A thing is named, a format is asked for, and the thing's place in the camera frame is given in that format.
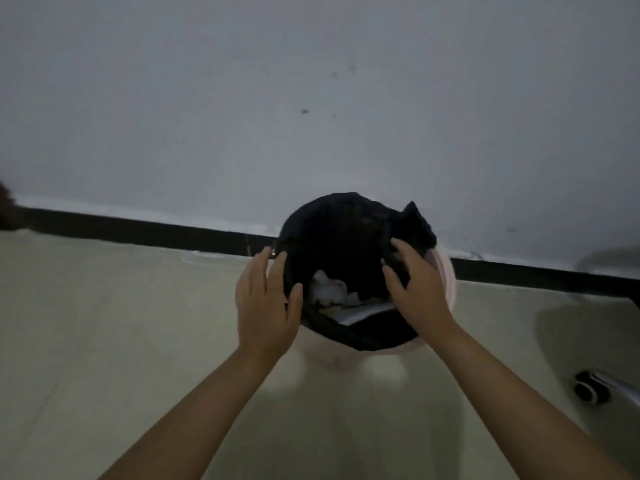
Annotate person's left hand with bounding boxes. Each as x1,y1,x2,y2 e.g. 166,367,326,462
235,246,304,364

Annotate person's right hand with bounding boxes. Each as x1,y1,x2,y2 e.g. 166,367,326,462
381,238,459,346

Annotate black trash bag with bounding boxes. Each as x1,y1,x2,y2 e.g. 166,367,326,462
275,192,438,352

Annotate person's left forearm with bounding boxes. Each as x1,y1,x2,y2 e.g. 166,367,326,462
97,345,281,480

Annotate person's right forearm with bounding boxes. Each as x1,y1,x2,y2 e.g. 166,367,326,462
431,322,638,480

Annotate crumpled white tissue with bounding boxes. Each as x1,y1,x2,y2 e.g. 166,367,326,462
309,270,362,307

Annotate white paper sheet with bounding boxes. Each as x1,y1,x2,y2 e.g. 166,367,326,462
320,301,399,327

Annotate pale pink round trash bin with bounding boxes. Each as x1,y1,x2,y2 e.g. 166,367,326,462
267,195,459,371

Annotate black baseboard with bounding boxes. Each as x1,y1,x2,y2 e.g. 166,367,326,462
14,207,640,301

